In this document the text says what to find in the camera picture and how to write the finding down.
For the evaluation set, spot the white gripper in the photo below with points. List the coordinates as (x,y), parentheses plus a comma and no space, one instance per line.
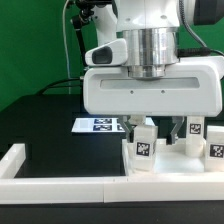
(191,87)

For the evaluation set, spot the white square table top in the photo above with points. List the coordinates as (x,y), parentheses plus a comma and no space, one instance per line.
(170,159)

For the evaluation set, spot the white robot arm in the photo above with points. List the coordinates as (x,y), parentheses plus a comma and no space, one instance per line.
(138,70)

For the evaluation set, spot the white fiducial marker sheet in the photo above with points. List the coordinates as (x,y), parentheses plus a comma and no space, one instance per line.
(97,125)

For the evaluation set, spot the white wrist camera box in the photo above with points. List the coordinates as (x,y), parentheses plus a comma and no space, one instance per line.
(114,53)

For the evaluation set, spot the white U-shaped fence wall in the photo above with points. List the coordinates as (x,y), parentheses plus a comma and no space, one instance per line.
(136,188)

